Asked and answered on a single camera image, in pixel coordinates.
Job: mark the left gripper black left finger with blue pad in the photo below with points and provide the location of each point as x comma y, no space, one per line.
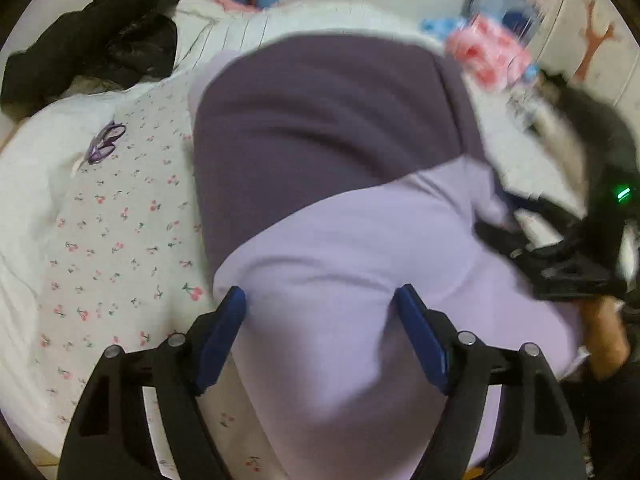
109,436

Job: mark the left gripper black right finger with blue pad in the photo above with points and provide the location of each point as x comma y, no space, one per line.
535,436

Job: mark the lavender large garment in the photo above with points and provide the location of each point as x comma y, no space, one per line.
331,170

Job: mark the person right hand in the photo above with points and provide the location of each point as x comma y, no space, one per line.
605,336

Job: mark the white cherry print bedsheet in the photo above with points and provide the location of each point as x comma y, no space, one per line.
125,262

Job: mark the pink red checked cloth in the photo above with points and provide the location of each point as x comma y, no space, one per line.
489,52

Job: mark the pink cartoon curtain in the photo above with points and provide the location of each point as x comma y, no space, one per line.
593,43

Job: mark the light blue cloth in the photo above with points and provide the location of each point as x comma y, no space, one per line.
442,28

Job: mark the purple glasses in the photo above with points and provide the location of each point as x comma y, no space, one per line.
104,143

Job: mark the black jacket pile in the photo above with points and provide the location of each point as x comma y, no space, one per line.
119,42

